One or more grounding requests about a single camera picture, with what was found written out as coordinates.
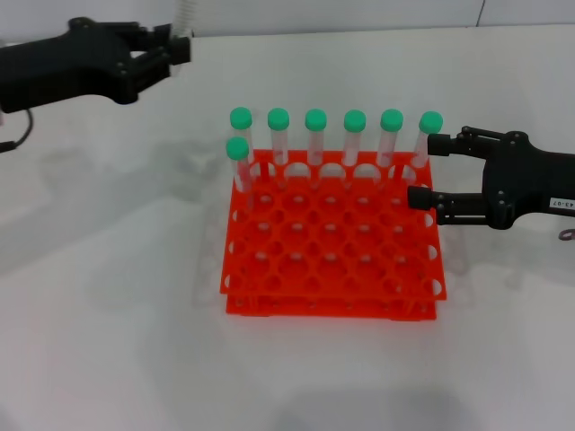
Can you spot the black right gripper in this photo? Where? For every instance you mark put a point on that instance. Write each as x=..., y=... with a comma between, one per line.
x=525, y=179

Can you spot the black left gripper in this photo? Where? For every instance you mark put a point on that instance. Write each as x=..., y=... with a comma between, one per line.
x=54, y=67

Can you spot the orange test tube rack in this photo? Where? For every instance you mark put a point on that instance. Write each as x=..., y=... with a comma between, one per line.
x=332, y=251

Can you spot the green-capped clear test tube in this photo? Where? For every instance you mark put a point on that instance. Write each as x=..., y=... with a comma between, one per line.
x=237, y=148
x=278, y=119
x=430, y=122
x=355, y=120
x=315, y=120
x=184, y=18
x=241, y=117
x=391, y=120

